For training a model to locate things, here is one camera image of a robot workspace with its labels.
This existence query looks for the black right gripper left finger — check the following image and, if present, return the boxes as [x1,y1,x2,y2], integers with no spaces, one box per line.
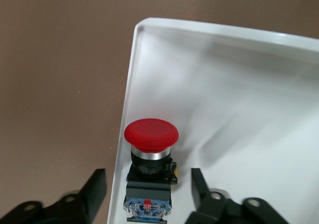
[0,168,108,224]

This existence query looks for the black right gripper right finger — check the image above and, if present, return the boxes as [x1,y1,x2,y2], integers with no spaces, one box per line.
[188,167,293,224]

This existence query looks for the red mushroom push button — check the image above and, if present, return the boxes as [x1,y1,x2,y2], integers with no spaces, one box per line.
[123,118,180,223]

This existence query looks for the white plastic drawer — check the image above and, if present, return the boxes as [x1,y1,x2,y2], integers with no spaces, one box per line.
[107,16,319,224]

